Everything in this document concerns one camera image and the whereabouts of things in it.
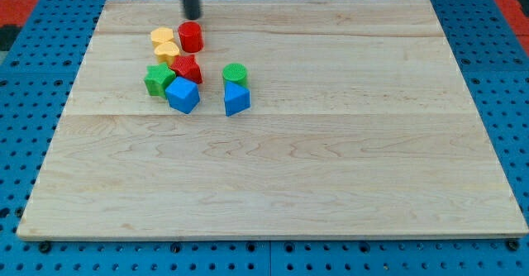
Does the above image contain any light wooden board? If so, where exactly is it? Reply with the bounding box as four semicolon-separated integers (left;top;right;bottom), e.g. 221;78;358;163
17;0;528;241

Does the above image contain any blue triangle block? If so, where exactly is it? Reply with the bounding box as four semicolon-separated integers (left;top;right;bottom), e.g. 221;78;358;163
224;82;250;117

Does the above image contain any red cylinder block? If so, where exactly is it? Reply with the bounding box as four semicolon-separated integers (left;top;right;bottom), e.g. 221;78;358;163
178;21;203;53

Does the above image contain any blue cube block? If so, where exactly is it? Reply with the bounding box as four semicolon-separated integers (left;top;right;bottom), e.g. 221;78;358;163
165;77;200;114

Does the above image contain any green star block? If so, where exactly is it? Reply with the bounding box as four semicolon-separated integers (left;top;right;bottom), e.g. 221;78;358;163
144;62;176;99

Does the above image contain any green cylinder block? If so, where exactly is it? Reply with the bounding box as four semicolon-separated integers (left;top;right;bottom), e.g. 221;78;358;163
222;63;248;88

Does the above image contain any yellow heart block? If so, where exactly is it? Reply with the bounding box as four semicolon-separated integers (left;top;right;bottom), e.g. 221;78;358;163
154;41;180;66

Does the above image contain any yellow hexagon block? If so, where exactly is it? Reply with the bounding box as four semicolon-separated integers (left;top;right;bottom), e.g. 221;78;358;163
150;26;174;48

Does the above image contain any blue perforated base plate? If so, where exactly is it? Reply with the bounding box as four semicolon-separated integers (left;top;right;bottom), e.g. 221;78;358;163
1;0;528;275

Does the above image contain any red star block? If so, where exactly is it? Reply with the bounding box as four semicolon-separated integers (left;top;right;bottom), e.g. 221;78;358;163
169;55;203;84

